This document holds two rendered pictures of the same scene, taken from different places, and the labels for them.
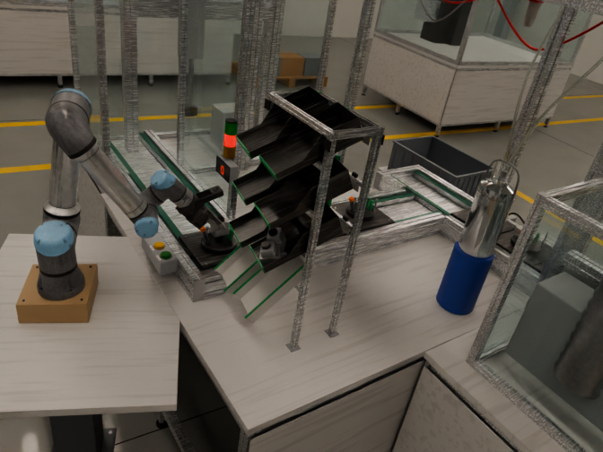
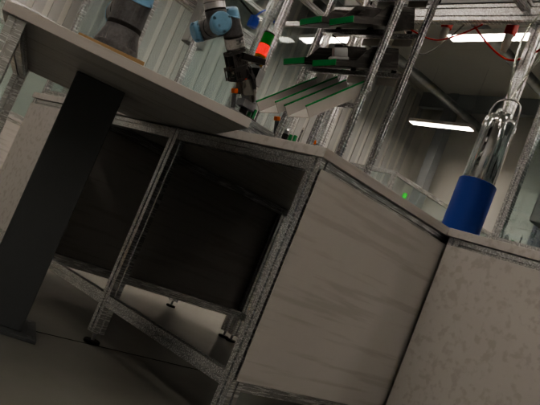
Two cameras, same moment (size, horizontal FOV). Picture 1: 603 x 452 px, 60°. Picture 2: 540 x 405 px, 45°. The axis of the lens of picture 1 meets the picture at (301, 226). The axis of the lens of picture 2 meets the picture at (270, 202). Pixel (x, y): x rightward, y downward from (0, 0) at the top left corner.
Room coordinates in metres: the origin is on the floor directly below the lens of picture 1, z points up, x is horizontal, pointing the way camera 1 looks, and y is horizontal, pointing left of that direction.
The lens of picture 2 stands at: (-0.80, 0.29, 0.50)
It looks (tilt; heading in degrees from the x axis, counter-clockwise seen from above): 5 degrees up; 355
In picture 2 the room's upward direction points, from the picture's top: 22 degrees clockwise
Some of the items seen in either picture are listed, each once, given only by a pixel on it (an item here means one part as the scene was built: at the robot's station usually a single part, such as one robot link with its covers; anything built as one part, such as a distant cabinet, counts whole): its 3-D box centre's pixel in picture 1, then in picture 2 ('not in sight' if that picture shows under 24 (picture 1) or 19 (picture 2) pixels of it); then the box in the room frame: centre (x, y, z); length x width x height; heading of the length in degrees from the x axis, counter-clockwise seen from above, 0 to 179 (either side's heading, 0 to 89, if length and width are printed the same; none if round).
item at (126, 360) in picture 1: (79, 308); (115, 87); (1.37, 0.73, 0.84); 0.90 x 0.70 x 0.03; 15
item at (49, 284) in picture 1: (59, 274); (119, 39); (1.36, 0.78, 0.99); 0.15 x 0.15 x 0.10
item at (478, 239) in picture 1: (490, 207); (493, 140); (1.75, -0.68, 1.32); 0.14 x 0.14 x 0.38
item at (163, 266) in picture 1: (159, 252); not in sight; (1.66, 0.54, 0.93); 0.21 x 0.07 x 0.06; 38
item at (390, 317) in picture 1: (304, 247); (297, 189); (2.00, -0.03, 0.84); 1.50 x 1.41 x 0.03; 38
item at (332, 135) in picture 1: (304, 222); (353, 74); (1.52, -0.01, 1.26); 0.36 x 0.21 x 0.80; 38
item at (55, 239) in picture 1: (55, 245); (132, 7); (1.36, 0.78, 1.11); 0.13 x 0.12 x 0.14; 19
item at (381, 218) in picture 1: (362, 205); not in sight; (2.19, -0.27, 1.01); 0.24 x 0.24 x 0.13; 38
